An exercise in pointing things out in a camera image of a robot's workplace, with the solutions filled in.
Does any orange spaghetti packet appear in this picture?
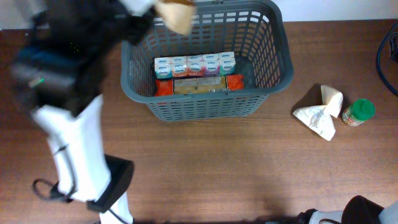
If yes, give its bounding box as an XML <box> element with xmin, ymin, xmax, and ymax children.
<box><xmin>155</xmin><ymin>74</ymin><xmax>244</xmax><ymax>96</ymax></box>

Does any tissue pack multipack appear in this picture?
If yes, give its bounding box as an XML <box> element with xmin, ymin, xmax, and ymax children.
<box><xmin>154</xmin><ymin>52</ymin><xmax>236</xmax><ymax>80</ymax></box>

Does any brown paper bag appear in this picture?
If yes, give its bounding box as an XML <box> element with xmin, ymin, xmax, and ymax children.
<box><xmin>155</xmin><ymin>0</ymin><xmax>196</xmax><ymax>35</ymax></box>

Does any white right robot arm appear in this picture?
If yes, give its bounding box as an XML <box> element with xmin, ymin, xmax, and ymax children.
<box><xmin>293</xmin><ymin>195</ymin><xmax>397</xmax><ymax>224</ymax></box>

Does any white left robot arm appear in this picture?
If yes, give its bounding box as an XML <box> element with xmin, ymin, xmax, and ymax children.
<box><xmin>10</xmin><ymin>0</ymin><xmax>155</xmax><ymax>223</ymax></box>

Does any grey plastic basket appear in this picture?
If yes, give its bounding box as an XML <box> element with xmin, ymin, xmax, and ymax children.
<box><xmin>121</xmin><ymin>1</ymin><xmax>294</xmax><ymax>121</ymax></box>

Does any cream crumpled paper bag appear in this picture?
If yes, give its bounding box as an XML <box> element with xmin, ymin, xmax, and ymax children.
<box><xmin>293</xmin><ymin>85</ymin><xmax>343</xmax><ymax>141</ymax></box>

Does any green lid jar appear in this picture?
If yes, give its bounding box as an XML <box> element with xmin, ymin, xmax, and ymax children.
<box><xmin>342</xmin><ymin>98</ymin><xmax>376</xmax><ymax>126</ymax></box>

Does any black cable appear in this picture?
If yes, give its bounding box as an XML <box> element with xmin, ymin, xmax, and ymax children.
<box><xmin>376</xmin><ymin>21</ymin><xmax>398</xmax><ymax>98</ymax></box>

